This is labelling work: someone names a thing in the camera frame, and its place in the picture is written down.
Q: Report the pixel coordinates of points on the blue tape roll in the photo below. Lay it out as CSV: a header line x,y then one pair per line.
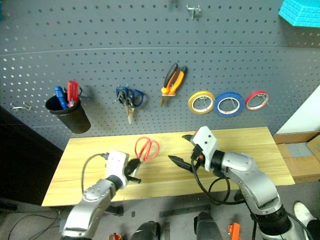
x,y
218,101

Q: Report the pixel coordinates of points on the brown cardboard box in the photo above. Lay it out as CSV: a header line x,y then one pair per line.
x,y
302,162

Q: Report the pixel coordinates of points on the red tape roll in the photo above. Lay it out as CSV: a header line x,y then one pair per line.
x,y
250,100

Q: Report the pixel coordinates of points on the dark rounded shape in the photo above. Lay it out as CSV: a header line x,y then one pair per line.
x,y
207,227
146,231

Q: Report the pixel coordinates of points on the black cup holder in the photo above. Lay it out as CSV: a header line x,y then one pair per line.
x,y
72,117

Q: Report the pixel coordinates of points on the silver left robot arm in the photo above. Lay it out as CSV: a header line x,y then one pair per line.
x,y
87,207

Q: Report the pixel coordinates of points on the black cabinet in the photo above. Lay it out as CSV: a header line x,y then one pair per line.
x,y
25,155

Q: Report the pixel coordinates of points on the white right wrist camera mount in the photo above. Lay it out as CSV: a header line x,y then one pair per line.
x,y
205,142

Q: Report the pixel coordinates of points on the metal pegboard hook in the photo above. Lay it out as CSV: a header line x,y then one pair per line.
x,y
193,10
23,106

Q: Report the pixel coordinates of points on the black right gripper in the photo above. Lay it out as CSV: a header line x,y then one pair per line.
x,y
198,160

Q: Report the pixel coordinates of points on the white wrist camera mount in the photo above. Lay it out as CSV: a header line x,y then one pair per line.
x,y
205,142
116,165

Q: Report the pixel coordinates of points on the teal foam block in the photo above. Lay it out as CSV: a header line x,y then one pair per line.
x,y
300,12

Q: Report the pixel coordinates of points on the grey pegboard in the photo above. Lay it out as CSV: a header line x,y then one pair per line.
x,y
125,50

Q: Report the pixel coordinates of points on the wooden table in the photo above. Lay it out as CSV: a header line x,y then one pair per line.
x,y
165,185

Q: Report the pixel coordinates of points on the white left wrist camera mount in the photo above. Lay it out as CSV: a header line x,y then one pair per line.
x,y
116,165

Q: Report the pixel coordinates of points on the yellow tape roll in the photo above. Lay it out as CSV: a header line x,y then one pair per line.
x,y
193,100

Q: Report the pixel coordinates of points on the orange bracket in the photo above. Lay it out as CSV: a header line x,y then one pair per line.
x,y
114,236
234,231

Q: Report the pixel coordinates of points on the white shoe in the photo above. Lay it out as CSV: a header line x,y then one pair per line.
x,y
303,212

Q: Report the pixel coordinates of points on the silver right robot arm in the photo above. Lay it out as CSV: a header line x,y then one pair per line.
x,y
252,180

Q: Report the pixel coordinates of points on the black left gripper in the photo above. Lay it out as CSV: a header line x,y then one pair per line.
x,y
130,170

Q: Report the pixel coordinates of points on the orange black pliers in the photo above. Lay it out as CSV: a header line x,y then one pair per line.
x,y
172,81

